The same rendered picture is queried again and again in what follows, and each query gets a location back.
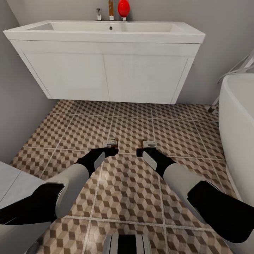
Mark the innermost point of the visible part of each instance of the bathtub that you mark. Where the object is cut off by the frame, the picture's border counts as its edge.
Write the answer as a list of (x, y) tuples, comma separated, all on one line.
[(236, 127)]

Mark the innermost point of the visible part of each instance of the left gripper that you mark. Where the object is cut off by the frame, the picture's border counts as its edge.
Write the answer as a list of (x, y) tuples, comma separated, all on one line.
[(111, 151)]

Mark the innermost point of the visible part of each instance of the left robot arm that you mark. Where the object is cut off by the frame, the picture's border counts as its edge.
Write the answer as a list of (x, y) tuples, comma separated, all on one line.
[(24, 221)]

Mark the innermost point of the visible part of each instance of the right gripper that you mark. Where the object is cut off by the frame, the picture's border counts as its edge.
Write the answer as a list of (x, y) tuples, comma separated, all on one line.
[(139, 152)]

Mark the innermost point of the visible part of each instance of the robot trunk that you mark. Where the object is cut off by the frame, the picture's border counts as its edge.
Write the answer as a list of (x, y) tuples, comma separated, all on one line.
[(127, 244)]

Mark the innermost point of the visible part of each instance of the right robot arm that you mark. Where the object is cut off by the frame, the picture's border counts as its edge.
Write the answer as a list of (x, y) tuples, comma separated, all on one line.
[(231, 219)]

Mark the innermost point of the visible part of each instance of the mousetrap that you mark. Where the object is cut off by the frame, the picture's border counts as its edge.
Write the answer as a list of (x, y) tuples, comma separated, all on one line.
[(141, 142), (115, 146)]

